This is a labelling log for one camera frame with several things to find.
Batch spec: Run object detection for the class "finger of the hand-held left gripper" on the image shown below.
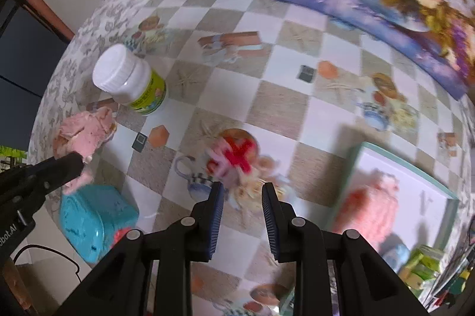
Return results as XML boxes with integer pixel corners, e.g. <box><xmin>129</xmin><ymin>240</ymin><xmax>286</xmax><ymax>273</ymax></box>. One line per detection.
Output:
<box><xmin>0</xmin><ymin>151</ymin><xmax>84</xmax><ymax>216</ymax></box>

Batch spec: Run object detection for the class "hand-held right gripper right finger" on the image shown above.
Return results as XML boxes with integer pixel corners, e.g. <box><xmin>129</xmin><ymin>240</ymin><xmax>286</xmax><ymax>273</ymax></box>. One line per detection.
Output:
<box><xmin>262</xmin><ymin>182</ymin><xmax>427</xmax><ymax>316</ymax></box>

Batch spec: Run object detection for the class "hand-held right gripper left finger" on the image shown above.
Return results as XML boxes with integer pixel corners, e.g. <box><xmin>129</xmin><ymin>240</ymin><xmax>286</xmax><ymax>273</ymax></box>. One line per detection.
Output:
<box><xmin>56</xmin><ymin>182</ymin><xmax>226</xmax><ymax>316</ymax></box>

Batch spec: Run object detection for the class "pink fluffy cloth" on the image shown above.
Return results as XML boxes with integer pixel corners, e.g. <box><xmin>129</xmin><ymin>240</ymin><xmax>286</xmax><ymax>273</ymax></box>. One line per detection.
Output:
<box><xmin>52</xmin><ymin>107</ymin><xmax>117</xmax><ymax>194</ymax></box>

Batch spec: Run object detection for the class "pink and red hair bow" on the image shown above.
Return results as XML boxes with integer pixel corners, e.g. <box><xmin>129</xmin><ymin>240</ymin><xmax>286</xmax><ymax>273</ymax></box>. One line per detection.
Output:
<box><xmin>206</xmin><ymin>136</ymin><xmax>260</xmax><ymax>187</ymax></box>

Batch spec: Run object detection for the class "pink striped cloth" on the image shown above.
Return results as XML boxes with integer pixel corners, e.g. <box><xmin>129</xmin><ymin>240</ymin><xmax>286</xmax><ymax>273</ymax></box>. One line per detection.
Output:
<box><xmin>332</xmin><ymin>169</ymin><xmax>401</xmax><ymax>253</ymax></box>

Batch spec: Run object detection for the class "blue face mask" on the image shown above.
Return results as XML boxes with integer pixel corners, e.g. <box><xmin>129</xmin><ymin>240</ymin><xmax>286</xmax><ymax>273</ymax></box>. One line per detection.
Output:
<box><xmin>382</xmin><ymin>244</ymin><xmax>411</xmax><ymax>272</ymax></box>

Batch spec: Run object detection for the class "white tray with teal rim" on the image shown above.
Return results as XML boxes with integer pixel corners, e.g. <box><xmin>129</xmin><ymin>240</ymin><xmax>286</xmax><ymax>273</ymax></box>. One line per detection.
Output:
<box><xmin>280</xmin><ymin>141</ymin><xmax>461</xmax><ymax>316</ymax></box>

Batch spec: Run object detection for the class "teal plastic box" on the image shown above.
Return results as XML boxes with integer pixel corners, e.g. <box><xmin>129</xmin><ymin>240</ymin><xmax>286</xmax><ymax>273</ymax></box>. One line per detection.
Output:
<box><xmin>59</xmin><ymin>184</ymin><xmax>140</xmax><ymax>264</ymax></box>

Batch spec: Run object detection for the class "small red piece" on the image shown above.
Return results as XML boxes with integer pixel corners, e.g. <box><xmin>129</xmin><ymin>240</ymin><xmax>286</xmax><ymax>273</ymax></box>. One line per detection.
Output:
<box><xmin>111</xmin><ymin>227</ymin><xmax>136</xmax><ymax>246</ymax></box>

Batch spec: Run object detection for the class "white bottle with green label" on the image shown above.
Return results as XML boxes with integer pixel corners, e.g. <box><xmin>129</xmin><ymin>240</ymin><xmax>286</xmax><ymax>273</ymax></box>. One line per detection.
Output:
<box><xmin>92</xmin><ymin>44</ymin><xmax>167</xmax><ymax>116</ymax></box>

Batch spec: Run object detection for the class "dark blue cabinet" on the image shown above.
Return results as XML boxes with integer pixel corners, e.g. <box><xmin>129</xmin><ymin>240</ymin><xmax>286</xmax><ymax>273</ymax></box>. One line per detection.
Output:
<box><xmin>0</xmin><ymin>0</ymin><xmax>75</xmax><ymax>97</ymax></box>

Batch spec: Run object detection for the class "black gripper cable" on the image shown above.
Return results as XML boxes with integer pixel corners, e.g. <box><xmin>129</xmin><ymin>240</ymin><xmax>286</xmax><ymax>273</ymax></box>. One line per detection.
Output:
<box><xmin>11</xmin><ymin>245</ymin><xmax>80</xmax><ymax>283</ymax></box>

